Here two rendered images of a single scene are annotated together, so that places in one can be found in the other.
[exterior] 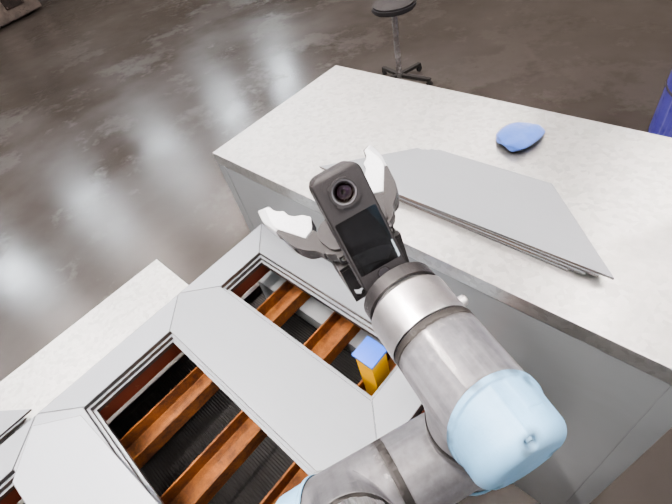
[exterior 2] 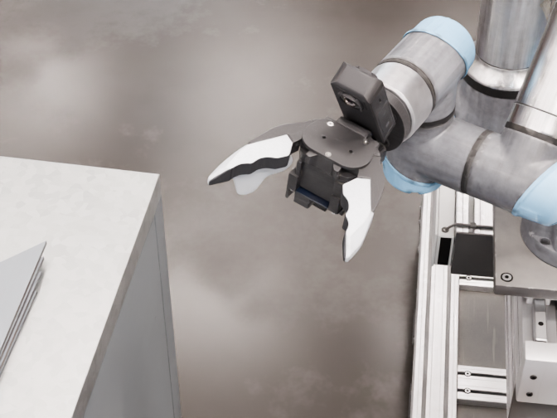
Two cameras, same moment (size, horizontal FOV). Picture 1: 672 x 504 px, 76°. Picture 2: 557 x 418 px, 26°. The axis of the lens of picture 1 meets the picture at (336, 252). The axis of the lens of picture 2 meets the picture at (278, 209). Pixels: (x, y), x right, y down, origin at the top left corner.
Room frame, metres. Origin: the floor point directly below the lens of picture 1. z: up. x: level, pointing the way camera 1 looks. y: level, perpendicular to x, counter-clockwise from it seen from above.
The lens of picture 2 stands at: (0.95, 0.57, 2.21)
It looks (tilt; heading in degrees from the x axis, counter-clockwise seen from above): 43 degrees down; 226
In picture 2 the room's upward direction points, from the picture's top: straight up
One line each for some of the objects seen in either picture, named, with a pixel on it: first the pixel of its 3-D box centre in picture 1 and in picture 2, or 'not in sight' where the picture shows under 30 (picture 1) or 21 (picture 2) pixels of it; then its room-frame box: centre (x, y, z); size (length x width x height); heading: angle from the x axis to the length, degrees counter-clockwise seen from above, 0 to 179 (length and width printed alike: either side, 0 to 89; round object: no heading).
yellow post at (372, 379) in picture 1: (375, 373); not in sight; (0.49, -0.01, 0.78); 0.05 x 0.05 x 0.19; 37
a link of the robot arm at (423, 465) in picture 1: (453, 447); (430, 144); (0.12, -0.05, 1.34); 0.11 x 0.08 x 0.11; 103
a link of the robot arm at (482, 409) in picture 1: (475, 395); (424, 69); (0.12, -0.07, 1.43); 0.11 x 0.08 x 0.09; 13
